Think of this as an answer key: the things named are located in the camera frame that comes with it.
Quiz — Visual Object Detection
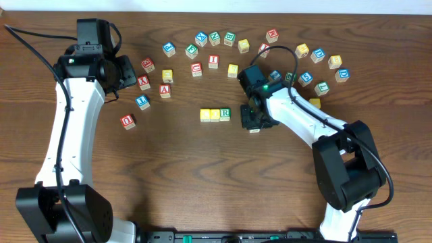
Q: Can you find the green R block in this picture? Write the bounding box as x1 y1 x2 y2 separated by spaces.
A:
220 108 231 122

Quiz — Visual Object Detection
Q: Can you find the yellow O block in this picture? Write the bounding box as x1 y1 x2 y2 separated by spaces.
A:
210 109 221 122

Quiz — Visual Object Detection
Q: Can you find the yellow C block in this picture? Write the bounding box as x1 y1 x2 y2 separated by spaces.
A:
200 109 211 122

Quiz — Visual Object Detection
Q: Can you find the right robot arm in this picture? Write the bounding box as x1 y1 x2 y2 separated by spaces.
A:
238 65 389 242

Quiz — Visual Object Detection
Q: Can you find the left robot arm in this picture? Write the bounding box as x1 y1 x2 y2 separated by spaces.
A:
16 18 143 242

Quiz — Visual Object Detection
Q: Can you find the red Y block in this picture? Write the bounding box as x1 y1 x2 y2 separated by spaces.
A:
137 75 151 90

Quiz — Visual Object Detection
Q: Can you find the red E block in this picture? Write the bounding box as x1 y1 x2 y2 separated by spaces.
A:
141 57 155 73

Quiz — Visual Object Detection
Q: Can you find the blue T block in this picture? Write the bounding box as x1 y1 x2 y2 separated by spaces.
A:
135 95 151 110

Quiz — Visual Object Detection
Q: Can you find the red A block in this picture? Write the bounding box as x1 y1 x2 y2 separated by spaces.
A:
159 84 171 99

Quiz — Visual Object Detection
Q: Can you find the yellow block left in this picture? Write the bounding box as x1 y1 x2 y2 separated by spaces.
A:
162 70 173 83

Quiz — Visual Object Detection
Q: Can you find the red U block lower left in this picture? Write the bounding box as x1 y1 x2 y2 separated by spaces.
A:
121 114 136 130

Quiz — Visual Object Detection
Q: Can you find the red u block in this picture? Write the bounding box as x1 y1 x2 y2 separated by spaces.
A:
190 63 203 77
121 114 136 130

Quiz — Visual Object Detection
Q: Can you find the blue P block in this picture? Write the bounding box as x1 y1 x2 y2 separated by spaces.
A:
163 42 176 57

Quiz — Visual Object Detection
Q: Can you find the blue 2 block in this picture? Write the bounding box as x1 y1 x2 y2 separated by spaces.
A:
268 70 282 82

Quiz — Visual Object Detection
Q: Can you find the yellow S block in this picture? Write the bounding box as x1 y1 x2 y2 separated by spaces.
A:
227 63 239 78

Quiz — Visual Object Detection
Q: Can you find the green Z block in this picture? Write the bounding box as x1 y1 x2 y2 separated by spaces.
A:
284 72 298 85

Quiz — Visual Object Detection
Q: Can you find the yellow block lower right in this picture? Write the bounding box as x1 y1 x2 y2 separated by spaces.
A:
308 98 321 109

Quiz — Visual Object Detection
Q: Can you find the blue 5 block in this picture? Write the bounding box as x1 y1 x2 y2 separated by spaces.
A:
298 72 313 87

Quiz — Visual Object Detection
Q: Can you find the green F block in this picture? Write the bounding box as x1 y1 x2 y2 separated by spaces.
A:
185 44 198 59

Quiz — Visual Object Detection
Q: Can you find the red U block centre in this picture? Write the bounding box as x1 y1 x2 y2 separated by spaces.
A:
190 63 203 77

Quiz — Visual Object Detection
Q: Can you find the red I block centre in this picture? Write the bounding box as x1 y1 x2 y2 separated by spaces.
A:
208 55 219 69

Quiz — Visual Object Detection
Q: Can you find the red i block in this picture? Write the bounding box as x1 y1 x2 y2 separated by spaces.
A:
208 55 219 69
258 43 270 58

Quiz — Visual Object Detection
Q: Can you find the red I block right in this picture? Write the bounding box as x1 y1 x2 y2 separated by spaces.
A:
258 43 270 58

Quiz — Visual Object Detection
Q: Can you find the yellow block top centre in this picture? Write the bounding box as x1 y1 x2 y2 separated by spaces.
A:
238 39 250 53

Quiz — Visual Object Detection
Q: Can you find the blue X block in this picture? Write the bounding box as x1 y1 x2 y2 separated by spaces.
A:
195 31 208 47

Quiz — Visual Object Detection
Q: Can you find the green B block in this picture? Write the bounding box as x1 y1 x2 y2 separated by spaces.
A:
223 32 236 47

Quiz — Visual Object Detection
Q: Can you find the yellow block upper right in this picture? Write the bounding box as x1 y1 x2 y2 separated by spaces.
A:
295 43 309 59

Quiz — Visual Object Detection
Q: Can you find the red H block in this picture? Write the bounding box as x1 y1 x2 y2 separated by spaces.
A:
266 28 279 43

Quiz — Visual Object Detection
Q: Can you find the green N block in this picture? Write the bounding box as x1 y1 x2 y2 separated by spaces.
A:
209 32 221 46

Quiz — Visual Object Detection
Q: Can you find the blue D block upper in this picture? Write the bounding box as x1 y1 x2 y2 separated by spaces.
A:
310 48 326 63

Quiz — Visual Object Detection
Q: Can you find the blue d block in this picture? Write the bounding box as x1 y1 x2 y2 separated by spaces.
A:
335 69 350 82
310 48 326 63

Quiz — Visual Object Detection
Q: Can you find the blue D block right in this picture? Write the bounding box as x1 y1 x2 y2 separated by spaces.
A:
335 69 350 82

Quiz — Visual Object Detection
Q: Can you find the yellow 8 block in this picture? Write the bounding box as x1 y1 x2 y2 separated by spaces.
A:
328 55 343 70

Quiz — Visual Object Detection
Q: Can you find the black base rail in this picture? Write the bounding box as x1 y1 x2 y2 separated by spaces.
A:
136 230 398 243

